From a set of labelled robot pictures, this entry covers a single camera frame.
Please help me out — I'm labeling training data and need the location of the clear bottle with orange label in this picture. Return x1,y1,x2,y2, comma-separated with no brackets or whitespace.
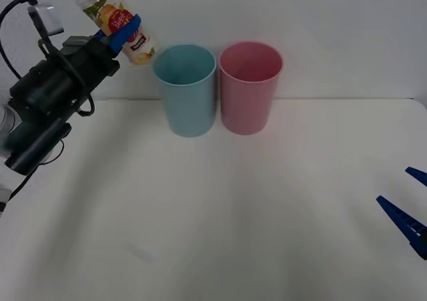
72,0,159,69

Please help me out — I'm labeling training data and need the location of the pink plastic bin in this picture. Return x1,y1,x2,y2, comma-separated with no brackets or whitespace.
218,40,285,136

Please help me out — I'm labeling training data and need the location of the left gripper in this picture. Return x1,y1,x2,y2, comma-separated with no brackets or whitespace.
61,13,143,90

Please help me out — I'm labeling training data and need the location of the pale blue plastic bin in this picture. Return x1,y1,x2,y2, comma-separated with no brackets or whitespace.
152,43,218,138

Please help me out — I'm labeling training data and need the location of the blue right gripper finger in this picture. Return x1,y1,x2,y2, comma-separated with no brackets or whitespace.
376,195,427,261
404,166,427,187

